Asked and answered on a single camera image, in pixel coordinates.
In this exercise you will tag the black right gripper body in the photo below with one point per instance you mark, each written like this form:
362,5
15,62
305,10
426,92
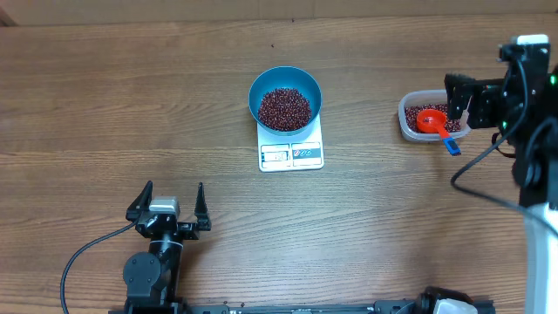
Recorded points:
472,105

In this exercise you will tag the red beans in bowl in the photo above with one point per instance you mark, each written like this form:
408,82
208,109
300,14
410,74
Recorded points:
284,110

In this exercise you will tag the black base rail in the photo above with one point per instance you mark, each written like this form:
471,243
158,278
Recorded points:
431,300

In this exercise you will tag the red measuring scoop blue handle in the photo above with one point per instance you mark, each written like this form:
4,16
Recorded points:
434,121

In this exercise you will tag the blue bowl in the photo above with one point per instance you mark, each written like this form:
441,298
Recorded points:
285,77

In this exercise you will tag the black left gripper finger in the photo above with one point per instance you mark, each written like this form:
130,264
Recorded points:
201,210
141,203

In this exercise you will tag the clear plastic container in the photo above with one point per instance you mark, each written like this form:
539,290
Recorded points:
417,99

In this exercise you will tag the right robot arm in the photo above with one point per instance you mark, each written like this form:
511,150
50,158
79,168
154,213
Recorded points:
523,107

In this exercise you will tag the white digital kitchen scale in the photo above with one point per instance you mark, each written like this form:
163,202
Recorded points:
281,153

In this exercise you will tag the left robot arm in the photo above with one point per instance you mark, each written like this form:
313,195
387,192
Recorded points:
152,277

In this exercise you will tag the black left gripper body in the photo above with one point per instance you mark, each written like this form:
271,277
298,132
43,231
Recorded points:
186,231

